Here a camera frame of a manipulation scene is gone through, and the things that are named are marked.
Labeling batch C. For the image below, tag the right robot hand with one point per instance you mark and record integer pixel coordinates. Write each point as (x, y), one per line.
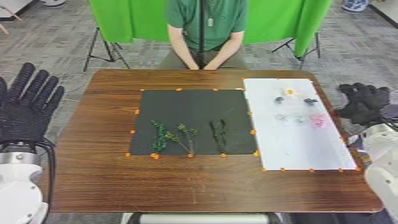
(363, 101)

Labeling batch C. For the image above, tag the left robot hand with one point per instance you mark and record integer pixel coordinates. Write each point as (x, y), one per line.
(27, 110)

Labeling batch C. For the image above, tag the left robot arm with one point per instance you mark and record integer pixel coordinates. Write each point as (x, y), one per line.
(18, 186)

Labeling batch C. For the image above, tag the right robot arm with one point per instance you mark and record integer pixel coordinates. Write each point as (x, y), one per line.
(382, 160)

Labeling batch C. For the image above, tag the dark mat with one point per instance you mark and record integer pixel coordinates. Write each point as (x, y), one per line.
(192, 110)

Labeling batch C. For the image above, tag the person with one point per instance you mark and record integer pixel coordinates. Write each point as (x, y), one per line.
(206, 23)

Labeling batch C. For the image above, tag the white sheet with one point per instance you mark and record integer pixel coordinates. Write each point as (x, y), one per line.
(308, 146)

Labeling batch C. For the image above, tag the black tripod stand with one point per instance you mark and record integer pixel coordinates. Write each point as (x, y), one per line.
(302, 50)
(109, 50)

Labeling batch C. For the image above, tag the green sprig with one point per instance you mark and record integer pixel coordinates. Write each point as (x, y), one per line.
(219, 135)
(189, 136)
(160, 138)

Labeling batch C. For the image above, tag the blue and white vase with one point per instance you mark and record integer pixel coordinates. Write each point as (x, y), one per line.
(356, 5)
(53, 2)

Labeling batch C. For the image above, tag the black stand pole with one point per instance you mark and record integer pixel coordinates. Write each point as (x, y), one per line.
(201, 33)

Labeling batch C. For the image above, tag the pale grey bar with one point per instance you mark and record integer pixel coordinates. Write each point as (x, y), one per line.
(205, 219)

